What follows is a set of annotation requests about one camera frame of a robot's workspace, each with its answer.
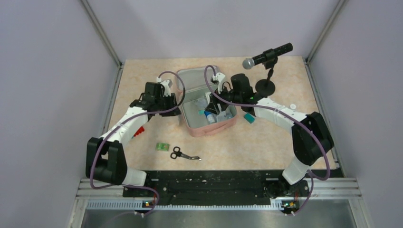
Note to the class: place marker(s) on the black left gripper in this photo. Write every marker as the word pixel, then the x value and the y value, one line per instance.
pixel 172 112

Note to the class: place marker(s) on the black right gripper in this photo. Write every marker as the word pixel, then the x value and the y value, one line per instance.
pixel 213 107

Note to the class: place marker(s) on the white blue dropper bottle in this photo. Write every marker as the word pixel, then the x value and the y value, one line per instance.
pixel 210 117

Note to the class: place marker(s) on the clear bag teal strip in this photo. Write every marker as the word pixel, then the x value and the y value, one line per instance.
pixel 201 103

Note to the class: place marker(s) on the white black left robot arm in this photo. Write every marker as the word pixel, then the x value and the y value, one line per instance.
pixel 105 156

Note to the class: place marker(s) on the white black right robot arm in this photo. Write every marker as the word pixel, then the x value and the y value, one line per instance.
pixel 310 135

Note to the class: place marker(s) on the pink open medicine case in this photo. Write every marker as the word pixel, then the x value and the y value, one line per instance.
pixel 195 92

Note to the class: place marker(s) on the colourful toy block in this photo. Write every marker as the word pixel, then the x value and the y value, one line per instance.
pixel 139 131

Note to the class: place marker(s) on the teal small box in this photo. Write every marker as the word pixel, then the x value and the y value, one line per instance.
pixel 249 118

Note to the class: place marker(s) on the green small packet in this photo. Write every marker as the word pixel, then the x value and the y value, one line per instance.
pixel 162 146

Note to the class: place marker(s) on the black microphone on stand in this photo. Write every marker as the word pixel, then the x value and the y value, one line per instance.
pixel 268 58

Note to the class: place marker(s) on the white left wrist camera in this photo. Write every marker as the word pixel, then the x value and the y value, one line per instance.
pixel 167 84

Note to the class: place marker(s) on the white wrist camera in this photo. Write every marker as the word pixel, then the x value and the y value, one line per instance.
pixel 218 79
pixel 167 84

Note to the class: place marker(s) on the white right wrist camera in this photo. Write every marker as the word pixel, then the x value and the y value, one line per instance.
pixel 218 79

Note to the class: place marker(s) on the black handled scissors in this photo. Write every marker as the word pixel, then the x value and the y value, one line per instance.
pixel 177 153

